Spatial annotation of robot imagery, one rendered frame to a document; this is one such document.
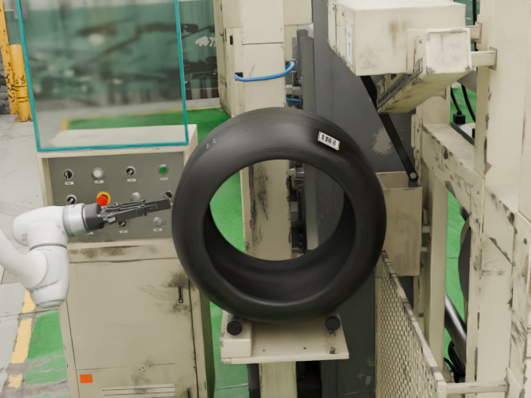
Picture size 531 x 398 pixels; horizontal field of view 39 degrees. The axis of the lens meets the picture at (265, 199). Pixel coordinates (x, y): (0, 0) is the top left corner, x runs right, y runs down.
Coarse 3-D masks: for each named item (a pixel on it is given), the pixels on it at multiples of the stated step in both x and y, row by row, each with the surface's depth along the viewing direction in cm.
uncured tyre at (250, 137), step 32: (224, 128) 207; (256, 128) 197; (288, 128) 197; (320, 128) 200; (192, 160) 203; (224, 160) 196; (256, 160) 196; (320, 160) 196; (352, 160) 199; (192, 192) 199; (352, 192) 199; (192, 224) 201; (352, 224) 232; (384, 224) 206; (192, 256) 204; (224, 256) 234; (320, 256) 235; (352, 256) 204; (224, 288) 207; (256, 288) 234; (288, 288) 234; (320, 288) 210; (352, 288) 209; (256, 320) 213; (288, 320) 212
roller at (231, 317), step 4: (228, 316) 218; (232, 316) 216; (228, 320) 215; (232, 320) 214; (236, 320) 214; (240, 320) 216; (228, 324) 213; (232, 324) 213; (236, 324) 213; (240, 324) 213; (228, 328) 213; (232, 328) 213; (236, 328) 213; (240, 328) 214; (228, 332) 214; (232, 332) 214; (236, 332) 214
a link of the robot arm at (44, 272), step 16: (0, 240) 191; (0, 256) 192; (16, 256) 195; (32, 256) 201; (48, 256) 203; (64, 256) 208; (16, 272) 196; (32, 272) 199; (48, 272) 201; (64, 272) 206; (32, 288) 202; (48, 288) 201; (64, 288) 204; (48, 304) 202
